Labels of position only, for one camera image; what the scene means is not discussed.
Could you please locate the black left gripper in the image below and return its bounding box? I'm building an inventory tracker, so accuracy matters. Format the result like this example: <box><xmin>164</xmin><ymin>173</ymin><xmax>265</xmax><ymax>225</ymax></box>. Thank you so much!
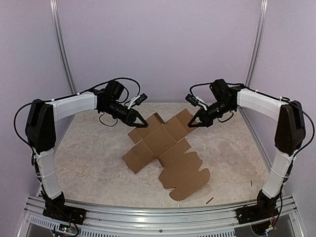
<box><xmin>101</xmin><ymin>101</ymin><xmax>148</xmax><ymax>127</ymax></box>

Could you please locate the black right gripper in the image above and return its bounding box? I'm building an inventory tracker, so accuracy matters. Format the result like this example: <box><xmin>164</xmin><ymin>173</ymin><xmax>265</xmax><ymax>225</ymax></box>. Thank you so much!
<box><xmin>188</xmin><ymin>99</ymin><xmax>235</xmax><ymax>127</ymax></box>

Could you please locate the brown cardboard box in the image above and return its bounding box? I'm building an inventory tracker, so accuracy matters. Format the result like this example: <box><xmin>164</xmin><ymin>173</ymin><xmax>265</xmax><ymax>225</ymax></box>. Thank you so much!
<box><xmin>122</xmin><ymin>109</ymin><xmax>210</xmax><ymax>201</ymax></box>

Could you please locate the left robot arm white sleeve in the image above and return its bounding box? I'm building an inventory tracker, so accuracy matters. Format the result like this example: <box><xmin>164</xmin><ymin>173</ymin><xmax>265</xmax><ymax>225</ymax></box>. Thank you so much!
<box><xmin>25</xmin><ymin>79</ymin><xmax>129</xmax><ymax>204</ymax></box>

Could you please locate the robot arm white sleeve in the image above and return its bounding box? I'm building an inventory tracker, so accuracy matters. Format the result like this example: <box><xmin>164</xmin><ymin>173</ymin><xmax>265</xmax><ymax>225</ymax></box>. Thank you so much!
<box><xmin>25</xmin><ymin>79</ymin><xmax>129</xmax><ymax>204</ymax></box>
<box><xmin>209</xmin><ymin>79</ymin><xmax>307</xmax><ymax>210</ymax></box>

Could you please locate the right robot arm white sleeve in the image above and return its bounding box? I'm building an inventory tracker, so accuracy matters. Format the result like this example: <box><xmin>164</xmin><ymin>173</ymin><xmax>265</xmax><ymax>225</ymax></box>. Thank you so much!
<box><xmin>209</xmin><ymin>79</ymin><xmax>307</xmax><ymax>210</ymax></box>

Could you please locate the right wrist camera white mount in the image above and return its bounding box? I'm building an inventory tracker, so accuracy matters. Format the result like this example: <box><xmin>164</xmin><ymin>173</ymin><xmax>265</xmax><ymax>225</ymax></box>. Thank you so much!
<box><xmin>185</xmin><ymin>94</ymin><xmax>207</xmax><ymax>110</ymax></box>

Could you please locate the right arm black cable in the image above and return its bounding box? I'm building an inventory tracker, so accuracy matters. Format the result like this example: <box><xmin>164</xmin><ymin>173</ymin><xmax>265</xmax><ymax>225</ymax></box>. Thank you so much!
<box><xmin>189</xmin><ymin>82</ymin><xmax>314</xmax><ymax>158</ymax></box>

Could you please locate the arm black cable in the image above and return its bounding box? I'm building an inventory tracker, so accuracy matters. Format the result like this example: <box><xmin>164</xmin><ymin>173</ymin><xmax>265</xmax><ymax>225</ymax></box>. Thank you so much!
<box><xmin>13</xmin><ymin>78</ymin><xmax>141</xmax><ymax>158</ymax></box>
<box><xmin>189</xmin><ymin>82</ymin><xmax>314</xmax><ymax>158</ymax></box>

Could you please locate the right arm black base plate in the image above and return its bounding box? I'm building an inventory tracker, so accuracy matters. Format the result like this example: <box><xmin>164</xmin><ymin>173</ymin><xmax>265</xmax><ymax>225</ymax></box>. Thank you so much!
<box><xmin>236</xmin><ymin>204</ymin><xmax>279</xmax><ymax>224</ymax></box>

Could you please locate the front aluminium frame rail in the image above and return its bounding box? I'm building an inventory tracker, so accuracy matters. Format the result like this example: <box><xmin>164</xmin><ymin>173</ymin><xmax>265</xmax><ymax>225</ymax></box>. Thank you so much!
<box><xmin>15</xmin><ymin>196</ymin><xmax>307</xmax><ymax>237</ymax></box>

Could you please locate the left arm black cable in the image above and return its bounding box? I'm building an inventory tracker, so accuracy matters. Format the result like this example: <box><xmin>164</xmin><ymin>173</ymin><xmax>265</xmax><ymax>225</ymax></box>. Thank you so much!
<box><xmin>13</xmin><ymin>78</ymin><xmax>141</xmax><ymax>158</ymax></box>

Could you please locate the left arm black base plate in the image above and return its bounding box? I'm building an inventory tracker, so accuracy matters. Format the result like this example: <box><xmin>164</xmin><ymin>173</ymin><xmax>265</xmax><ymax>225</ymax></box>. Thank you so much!
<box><xmin>43</xmin><ymin>201</ymin><xmax>86</xmax><ymax>225</ymax></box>

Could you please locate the right aluminium frame post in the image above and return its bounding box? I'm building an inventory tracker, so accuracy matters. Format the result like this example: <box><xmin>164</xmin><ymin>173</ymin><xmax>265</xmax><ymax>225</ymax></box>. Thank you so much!
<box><xmin>245</xmin><ymin>0</ymin><xmax>269</xmax><ymax>86</ymax></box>

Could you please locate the aluminium frame post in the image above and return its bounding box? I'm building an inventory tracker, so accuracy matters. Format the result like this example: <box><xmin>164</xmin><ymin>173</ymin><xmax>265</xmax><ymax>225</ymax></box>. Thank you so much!
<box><xmin>245</xmin><ymin>0</ymin><xmax>269</xmax><ymax>86</ymax></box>
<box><xmin>49</xmin><ymin>0</ymin><xmax>77</xmax><ymax>94</ymax></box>

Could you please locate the left aluminium frame post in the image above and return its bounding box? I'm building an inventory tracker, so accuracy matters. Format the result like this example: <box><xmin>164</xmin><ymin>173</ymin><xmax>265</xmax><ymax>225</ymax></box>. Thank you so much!
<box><xmin>49</xmin><ymin>0</ymin><xmax>77</xmax><ymax>94</ymax></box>

